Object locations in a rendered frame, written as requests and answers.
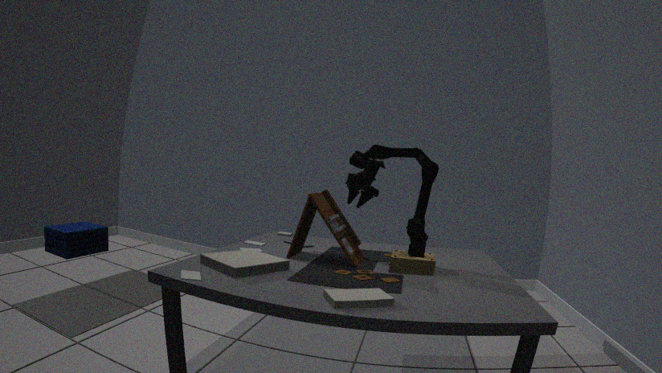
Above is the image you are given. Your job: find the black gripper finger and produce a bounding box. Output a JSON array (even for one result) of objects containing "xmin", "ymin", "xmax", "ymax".
[
  {"xmin": 347, "ymin": 185, "xmax": 360, "ymax": 204},
  {"xmin": 357, "ymin": 190, "xmax": 373, "ymax": 208}
]

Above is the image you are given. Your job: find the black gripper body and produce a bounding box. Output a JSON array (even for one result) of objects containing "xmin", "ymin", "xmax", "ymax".
[{"xmin": 345, "ymin": 170, "xmax": 379, "ymax": 197}]

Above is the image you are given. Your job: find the white paper ticket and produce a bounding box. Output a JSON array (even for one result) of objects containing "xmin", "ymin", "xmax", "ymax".
[{"xmin": 341, "ymin": 237, "xmax": 353, "ymax": 254}]

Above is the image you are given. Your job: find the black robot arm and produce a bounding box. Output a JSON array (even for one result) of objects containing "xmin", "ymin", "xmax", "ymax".
[{"xmin": 347, "ymin": 145, "xmax": 439, "ymax": 258}]

